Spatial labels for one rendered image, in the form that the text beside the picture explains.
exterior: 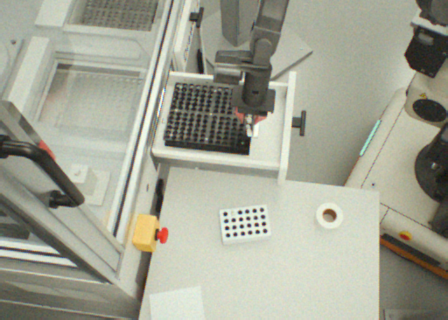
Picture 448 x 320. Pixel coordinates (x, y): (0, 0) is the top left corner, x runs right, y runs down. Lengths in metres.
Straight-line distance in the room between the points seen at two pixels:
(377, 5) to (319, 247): 1.78
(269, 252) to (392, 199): 0.76
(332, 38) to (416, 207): 1.07
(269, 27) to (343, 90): 1.45
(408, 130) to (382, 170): 0.21
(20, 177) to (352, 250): 0.90
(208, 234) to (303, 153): 1.04
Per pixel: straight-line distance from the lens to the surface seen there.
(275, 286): 1.25
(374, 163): 1.95
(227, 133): 1.28
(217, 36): 2.53
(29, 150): 0.56
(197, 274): 1.26
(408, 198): 1.93
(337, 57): 2.54
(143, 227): 1.15
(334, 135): 2.29
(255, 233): 1.24
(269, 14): 1.01
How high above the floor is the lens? 1.99
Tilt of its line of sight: 64 degrees down
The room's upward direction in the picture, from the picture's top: 4 degrees counter-clockwise
